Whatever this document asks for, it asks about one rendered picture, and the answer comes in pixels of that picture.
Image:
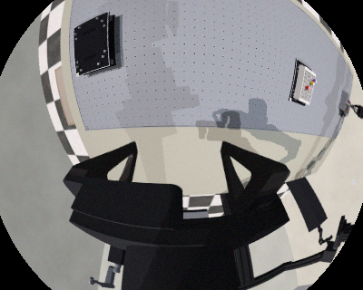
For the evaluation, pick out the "white rectangular rack with grid of holes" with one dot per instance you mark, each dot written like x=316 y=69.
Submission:
x=304 y=76

